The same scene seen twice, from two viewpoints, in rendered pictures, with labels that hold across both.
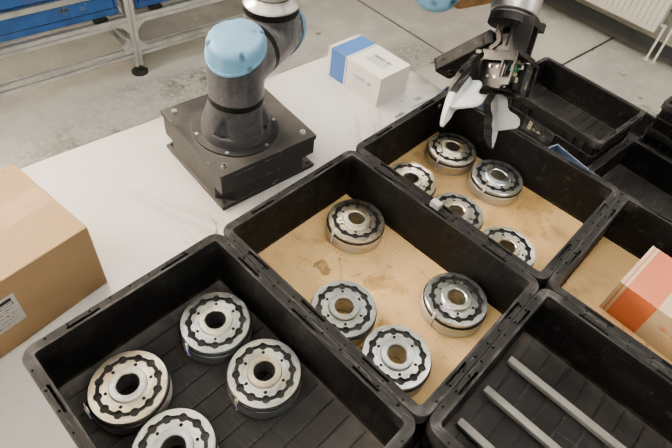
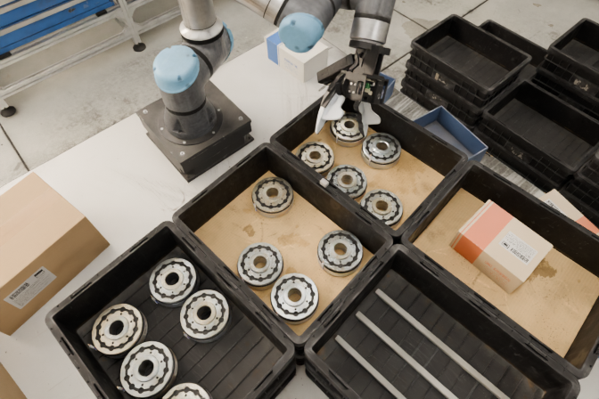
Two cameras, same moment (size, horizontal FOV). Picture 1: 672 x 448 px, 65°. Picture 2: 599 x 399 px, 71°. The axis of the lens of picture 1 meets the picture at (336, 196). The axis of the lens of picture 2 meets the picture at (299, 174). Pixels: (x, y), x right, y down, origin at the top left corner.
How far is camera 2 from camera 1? 0.26 m
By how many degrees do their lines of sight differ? 10
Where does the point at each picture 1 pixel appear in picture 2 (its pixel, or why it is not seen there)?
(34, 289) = (57, 260)
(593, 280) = (447, 224)
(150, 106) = (150, 77)
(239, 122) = (189, 120)
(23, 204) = (42, 202)
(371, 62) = not seen: hidden behind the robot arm
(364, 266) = (279, 227)
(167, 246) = (150, 214)
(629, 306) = (466, 247)
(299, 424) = (230, 345)
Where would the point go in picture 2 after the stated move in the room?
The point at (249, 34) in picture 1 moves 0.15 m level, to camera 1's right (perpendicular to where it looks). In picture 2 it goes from (184, 58) to (242, 61)
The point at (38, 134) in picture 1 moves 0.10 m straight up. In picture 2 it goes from (69, 109) to (61, 96)
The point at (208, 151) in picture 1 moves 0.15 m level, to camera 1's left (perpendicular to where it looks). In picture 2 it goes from (170, 142) to (119, 139)
